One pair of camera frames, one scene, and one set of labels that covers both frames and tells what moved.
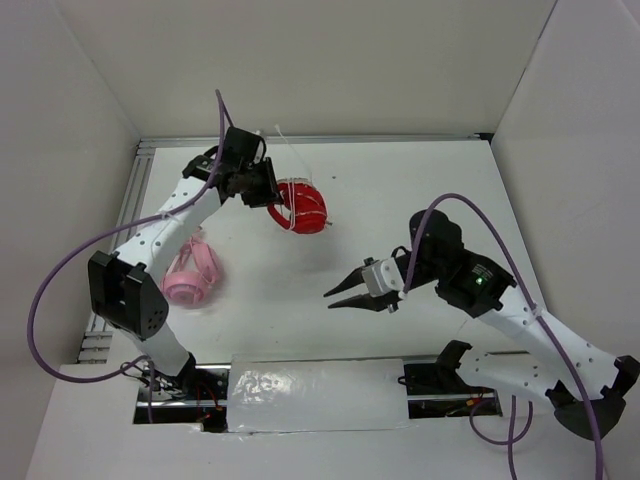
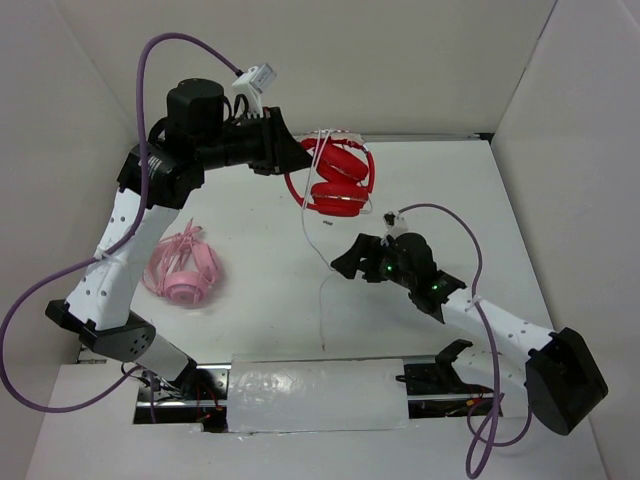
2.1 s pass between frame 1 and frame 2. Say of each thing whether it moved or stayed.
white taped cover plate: stayed
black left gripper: moved
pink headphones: stayed
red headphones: moved
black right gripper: moved
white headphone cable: moved
